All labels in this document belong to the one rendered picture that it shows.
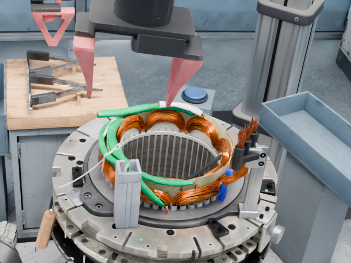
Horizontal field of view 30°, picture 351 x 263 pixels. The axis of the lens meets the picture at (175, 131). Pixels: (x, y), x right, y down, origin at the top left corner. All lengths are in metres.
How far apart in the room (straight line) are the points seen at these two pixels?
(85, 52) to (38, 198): 0.60
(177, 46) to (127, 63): 2.72
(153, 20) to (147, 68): 2.69
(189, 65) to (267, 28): 0.65
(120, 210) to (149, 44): 0.26
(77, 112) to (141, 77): 2.16
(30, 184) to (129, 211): 0.39
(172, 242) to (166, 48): 0.29
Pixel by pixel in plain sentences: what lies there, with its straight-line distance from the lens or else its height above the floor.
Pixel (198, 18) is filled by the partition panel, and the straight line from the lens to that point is 3.38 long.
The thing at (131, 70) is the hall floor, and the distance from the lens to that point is 3.30.
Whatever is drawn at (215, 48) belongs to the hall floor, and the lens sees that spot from 3.58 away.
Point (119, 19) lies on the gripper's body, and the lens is 0.64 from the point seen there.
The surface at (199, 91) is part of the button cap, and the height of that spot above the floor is 1.04.
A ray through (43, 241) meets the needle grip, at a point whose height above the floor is 1.02.
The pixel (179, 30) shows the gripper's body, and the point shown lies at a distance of 0.64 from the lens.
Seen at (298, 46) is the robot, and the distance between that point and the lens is 1.28.
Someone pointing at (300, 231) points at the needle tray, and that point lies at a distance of 1.20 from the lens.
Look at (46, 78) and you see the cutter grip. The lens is 1.13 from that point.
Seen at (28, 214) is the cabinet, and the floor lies 0.85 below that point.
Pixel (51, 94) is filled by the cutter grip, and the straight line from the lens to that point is 1.08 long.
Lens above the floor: 1.68
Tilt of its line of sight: 36 degrees down
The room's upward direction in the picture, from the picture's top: 6 degrees clockwise
